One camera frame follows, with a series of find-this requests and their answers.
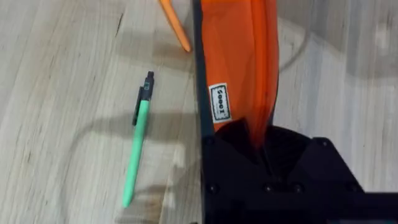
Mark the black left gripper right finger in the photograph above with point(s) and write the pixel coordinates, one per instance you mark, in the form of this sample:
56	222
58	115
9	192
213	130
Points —
311	165

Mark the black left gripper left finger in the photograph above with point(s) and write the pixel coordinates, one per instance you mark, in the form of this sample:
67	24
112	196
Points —
230	165

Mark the green pen with black clip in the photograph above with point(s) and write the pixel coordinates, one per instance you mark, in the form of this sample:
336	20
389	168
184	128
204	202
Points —
138	140

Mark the orange pen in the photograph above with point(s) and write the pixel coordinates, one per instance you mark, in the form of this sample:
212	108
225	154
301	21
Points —
177	26

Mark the orange soft zip bag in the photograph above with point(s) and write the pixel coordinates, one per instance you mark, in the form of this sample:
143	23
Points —
239	62

